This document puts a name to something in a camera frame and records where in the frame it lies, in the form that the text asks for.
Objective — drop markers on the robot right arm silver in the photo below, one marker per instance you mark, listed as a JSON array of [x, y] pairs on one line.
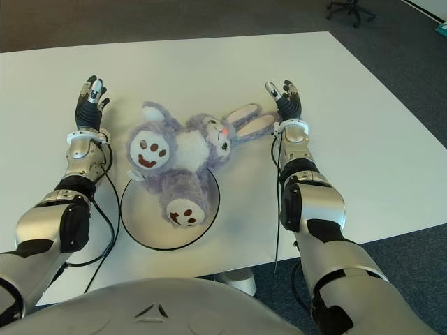
[[321, 209]]

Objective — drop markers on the robot left arm silver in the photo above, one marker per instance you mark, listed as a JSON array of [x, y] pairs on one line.
[[63, 195]]

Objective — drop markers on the white table base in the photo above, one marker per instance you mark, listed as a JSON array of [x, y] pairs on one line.
[[237, 279]]

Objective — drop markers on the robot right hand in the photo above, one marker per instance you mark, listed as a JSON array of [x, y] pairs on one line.
[[290, 106]]

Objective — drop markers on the black office chair base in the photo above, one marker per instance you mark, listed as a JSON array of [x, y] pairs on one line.
[[351, 9]]

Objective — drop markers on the white plate black rim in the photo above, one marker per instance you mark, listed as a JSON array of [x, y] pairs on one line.
[[150, 223]]

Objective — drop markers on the silver robot torso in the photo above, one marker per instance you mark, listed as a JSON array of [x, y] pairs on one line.
[[153, 307]]

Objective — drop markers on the purple plush rabbit doll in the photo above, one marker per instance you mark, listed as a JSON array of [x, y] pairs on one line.
[[188, 153]]

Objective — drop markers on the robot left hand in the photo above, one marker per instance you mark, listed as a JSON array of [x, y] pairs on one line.
[[89, 113]]

